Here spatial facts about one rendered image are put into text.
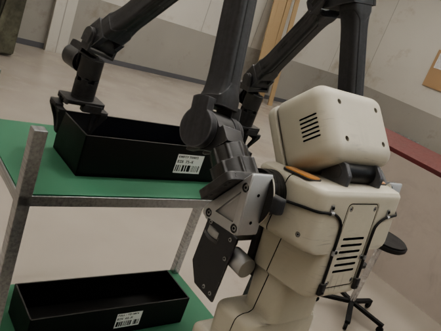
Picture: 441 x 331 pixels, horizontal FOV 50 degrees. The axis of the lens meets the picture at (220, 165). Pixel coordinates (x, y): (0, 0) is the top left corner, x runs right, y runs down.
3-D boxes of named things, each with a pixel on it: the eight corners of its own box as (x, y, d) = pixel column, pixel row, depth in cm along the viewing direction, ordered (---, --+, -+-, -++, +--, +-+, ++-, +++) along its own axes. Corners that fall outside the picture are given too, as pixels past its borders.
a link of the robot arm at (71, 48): (94, 27, 111) (122, 41, 117) (70, 14, 117) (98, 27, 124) (73, 74, 113) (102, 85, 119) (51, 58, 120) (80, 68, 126)
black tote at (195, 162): (75, 176, 119) (86, 135, 116) (52, 146, 131) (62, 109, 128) (240, 184, 157) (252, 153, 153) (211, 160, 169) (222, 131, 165)
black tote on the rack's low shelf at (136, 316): (21, 351, 140) (30, 320, 137) (7, 312, 152) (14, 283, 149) (180, 322, 177) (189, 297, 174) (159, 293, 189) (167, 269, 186)
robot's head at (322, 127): (398, 164, 96) (382, 95, 99) (337, 157, 82) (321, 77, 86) (340, 182, 106) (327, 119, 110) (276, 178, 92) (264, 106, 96)
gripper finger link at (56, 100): (42, 125, 120) (51, 90, 118) (69, 128, 125) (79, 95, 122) (50, 136, 116) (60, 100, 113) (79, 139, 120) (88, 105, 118)
